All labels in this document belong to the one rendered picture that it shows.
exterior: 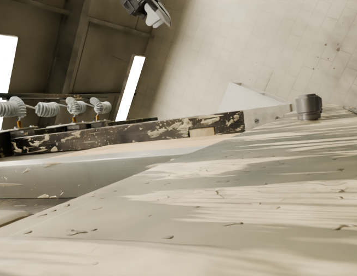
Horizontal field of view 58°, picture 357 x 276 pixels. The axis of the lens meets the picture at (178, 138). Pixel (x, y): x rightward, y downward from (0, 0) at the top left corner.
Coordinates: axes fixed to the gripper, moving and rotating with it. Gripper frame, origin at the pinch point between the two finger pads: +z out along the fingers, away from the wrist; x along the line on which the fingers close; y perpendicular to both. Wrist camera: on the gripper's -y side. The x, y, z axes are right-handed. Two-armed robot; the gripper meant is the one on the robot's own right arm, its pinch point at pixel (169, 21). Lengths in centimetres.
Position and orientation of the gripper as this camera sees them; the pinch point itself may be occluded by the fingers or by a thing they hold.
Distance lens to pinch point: 98.0
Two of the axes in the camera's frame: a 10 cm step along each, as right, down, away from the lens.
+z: 5.9, 7.9, -1.5
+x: -4.3, 1.4, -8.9
